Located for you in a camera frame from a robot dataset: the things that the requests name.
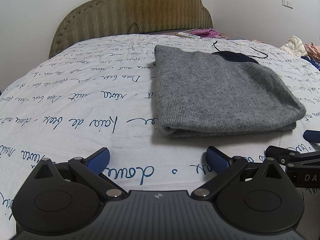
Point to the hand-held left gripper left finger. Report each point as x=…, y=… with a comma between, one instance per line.
x=98, y=158

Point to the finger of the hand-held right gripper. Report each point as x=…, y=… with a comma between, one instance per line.
x=276, y=152
x=313, y=136

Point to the blue cloth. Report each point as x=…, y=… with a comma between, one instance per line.
x=312, y=62

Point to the grey sweater with navy sleeves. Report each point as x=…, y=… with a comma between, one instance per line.
x=212, y=92

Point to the white quilted cloth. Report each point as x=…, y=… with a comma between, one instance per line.
x=293, y=45

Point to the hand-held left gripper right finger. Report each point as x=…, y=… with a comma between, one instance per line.
x=217, y=158

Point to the pink cloth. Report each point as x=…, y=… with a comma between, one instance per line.
x=312, y=50

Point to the white power strip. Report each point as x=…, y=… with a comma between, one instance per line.
x=188, y=35

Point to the purple cloth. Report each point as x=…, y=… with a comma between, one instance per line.
x=208, y=33

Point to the white wall switch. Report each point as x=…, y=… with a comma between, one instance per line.
x=287, y=3

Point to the olive padded headboard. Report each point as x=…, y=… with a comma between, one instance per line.
x=137, y=7

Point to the white script-printed bed sheet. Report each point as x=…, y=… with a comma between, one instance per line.
x=75, y=105

